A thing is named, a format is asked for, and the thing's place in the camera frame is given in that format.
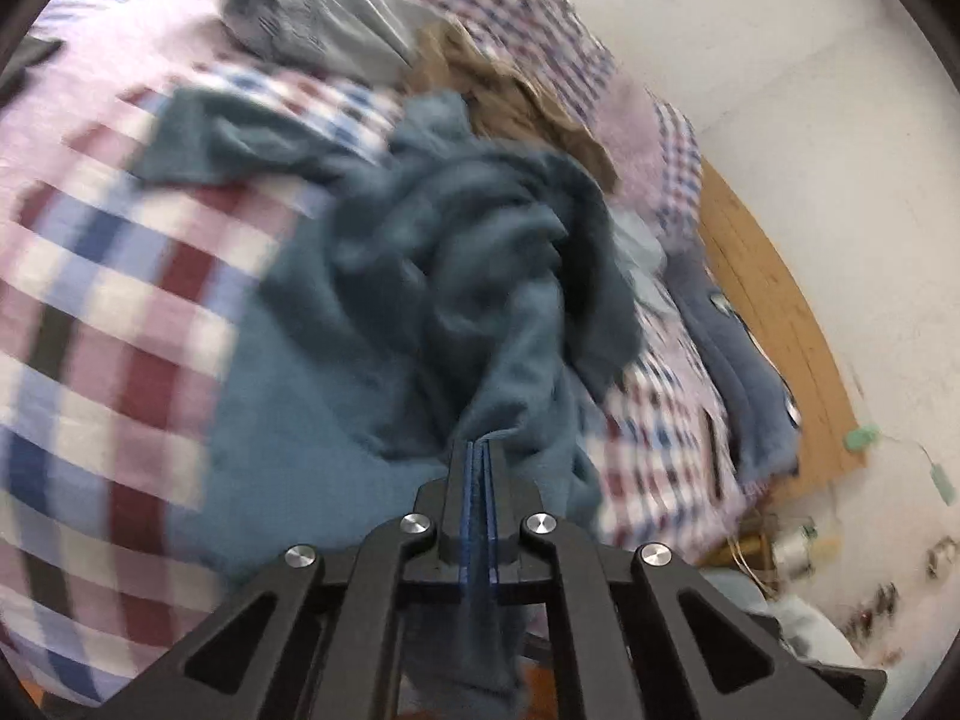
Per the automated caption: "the teal blue shirt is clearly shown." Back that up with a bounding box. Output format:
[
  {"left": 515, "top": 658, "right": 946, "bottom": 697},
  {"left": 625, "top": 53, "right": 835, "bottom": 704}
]
[{"left": 135, "top": 86, "right": 642, "bottom": 706}]

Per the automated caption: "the dark blue garment with graphic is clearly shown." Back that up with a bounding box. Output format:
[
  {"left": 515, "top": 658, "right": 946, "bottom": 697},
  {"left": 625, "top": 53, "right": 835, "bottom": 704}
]
[{"left": 664, "top": 240, "right": 803, "bottom": 500}]

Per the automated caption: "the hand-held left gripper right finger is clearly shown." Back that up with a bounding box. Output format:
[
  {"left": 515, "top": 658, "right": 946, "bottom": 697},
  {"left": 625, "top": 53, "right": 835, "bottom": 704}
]
[{"left": 482, "top": 441, "right": 886, "bottom": 720}]

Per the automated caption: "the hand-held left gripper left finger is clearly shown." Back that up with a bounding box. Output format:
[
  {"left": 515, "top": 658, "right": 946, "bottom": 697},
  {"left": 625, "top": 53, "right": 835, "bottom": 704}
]
[{"left": 86, "top": 439, "right": 481, "bottom": 720}]

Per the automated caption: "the bed with checkered sheet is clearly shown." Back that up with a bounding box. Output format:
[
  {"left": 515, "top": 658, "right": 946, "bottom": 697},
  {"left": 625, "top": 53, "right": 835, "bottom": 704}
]
[{"left": 0, "top": 0, "right": 751, "bottom": 706}]

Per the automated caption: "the purple checkered quilt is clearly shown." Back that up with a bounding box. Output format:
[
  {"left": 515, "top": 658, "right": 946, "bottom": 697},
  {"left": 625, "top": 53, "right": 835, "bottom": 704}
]
[{"left": 420, "top": 0, "right": 706, "bottom": 241}]

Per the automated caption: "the silver metal object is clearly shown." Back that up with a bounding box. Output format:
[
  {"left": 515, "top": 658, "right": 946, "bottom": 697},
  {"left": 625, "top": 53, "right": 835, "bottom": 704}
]
[{"left": 772, "top": 521, "right": 820, "bottom": 575}]

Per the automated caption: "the wooden headboard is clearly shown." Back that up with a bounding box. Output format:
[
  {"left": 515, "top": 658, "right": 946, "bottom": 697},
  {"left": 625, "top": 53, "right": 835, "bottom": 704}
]
[{"left": 697, "top": 157, "right": 875, "bottom": 496}]

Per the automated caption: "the tan garment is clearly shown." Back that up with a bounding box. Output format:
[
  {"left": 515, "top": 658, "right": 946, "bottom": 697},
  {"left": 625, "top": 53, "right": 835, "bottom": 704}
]
[{"left": 409, "top": 19, "right": 620, "bottom": 192}]

